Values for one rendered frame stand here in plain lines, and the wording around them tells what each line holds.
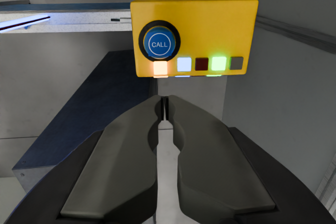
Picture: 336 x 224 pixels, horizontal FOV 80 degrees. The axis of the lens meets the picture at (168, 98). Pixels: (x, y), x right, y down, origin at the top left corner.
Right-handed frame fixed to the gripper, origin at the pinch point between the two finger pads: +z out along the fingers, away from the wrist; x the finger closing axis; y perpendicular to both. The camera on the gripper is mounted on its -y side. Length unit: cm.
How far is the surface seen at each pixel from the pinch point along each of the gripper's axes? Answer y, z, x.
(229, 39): -0.2, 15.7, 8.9
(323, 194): 46, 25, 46
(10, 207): 145, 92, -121
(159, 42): -0.1, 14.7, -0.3
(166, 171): 145, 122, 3
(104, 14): -1.1, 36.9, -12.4
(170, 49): 0.8, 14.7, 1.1
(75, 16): -0.8, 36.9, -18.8
